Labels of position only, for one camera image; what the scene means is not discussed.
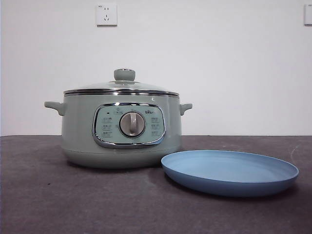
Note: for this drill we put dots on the glass lid with green knob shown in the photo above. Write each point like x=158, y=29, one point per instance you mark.
x=123, y=74

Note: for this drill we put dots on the pale green electric steamer pot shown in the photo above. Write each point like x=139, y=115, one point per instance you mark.
x=78, y=126

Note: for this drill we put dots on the blue round plate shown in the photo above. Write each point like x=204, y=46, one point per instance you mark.
x=226, y=170

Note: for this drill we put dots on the white wall socket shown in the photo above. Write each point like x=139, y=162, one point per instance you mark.
x=106, y=15

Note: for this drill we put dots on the white wall switch plate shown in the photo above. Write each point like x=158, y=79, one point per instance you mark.
x=308, y=14

